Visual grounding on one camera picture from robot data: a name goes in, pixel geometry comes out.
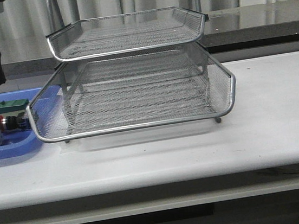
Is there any red emergency stop button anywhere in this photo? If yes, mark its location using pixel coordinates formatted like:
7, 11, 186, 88
0, 112, 32, 132

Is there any silver mesh tray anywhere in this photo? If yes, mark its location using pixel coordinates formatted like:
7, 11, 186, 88
27, 42, 236, 143
64, 78, 209, 131
47, 7, 207, 62

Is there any grey stone counter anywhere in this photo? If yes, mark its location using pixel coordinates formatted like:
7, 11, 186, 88
0, 0, 299, 78

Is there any blue plastic tray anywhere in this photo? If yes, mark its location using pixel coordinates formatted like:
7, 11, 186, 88
0, 88, 42, 160

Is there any silver metal rack frame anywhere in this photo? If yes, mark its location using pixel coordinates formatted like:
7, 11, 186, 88
45, 0, 202, 34

